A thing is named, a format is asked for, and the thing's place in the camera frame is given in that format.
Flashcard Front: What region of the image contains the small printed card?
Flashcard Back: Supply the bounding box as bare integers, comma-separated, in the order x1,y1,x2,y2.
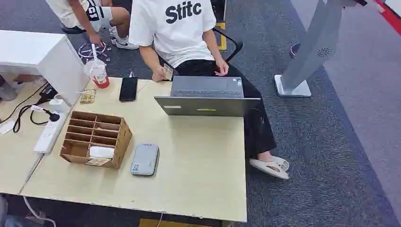
163,64,174,82

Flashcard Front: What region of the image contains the grey laptop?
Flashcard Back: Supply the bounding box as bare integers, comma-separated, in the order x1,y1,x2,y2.
154,76,262,117

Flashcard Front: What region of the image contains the person's left hand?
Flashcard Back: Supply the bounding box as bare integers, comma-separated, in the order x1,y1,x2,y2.
214,58,229,77

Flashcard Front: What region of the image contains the person's hand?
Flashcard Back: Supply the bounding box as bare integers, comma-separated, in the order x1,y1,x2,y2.
214,58,229,77
151,64,171,83

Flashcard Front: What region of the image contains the person's right hand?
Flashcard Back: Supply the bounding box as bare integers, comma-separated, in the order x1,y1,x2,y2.
151,64,171,83

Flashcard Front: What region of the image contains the grey card reader device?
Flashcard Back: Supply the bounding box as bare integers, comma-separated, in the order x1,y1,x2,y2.
130,143,160,176

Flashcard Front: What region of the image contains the black smartphone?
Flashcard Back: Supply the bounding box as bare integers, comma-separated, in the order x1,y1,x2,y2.
118,77,139,102

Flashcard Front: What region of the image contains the black chair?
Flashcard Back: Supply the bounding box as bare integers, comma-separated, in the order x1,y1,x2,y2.
213,27,244,63

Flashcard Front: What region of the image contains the seated person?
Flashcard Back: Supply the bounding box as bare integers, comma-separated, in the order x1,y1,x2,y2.
128,0,290,181

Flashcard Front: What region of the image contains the wooden card box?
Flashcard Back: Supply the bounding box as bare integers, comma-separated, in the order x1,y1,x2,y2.
59,110,133,169

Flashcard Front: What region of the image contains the pale slipper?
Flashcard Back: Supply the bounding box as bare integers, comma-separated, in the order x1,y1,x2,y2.
249,158,289,181
270,156,290,172

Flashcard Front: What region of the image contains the white sneaker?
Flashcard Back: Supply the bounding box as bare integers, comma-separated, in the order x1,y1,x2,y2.
109,26,139,51

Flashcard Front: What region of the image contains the white card stack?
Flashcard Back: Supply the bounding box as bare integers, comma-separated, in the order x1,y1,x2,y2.
89,146,115,159

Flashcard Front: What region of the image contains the plastic cup with red drink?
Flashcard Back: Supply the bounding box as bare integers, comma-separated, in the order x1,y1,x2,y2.
83,59,110,89

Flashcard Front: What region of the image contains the yellow board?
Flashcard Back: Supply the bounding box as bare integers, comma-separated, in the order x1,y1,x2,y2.
139,218,220,227

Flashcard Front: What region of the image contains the printed card on box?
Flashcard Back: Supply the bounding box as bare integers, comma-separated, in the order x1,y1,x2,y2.
85,157,113,167

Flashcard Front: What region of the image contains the white charger block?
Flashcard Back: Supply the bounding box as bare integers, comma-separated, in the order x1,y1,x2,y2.
49,98,70,114

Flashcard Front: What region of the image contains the crouching person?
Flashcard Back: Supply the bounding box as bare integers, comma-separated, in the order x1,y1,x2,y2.
45,0,140,51

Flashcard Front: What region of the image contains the black shoe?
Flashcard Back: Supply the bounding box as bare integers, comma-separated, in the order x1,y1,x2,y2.
61,24,86,35

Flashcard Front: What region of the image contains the black power adapter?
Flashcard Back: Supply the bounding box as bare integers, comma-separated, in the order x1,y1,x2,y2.
37,83,59,103

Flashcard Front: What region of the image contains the white power strip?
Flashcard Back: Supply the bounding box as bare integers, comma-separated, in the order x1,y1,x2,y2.
33,111,68,155

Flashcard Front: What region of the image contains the white cabinet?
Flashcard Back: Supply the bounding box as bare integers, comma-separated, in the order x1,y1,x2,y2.
0,29,90,106

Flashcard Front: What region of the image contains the red barrier strip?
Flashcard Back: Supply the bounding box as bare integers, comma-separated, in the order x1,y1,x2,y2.
374,0,401,35

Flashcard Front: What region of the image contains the wire ring on floor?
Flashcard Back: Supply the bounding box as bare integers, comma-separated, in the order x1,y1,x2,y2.
78,41,111,62

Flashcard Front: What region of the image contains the black plug with cable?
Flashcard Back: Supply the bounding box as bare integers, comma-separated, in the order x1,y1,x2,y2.
29,108,61,126

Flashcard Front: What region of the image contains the thin black cable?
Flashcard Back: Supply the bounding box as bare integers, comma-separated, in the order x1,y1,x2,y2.
0,82,51,124

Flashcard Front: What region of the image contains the white cable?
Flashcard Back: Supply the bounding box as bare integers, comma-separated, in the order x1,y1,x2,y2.
22,195,57,227

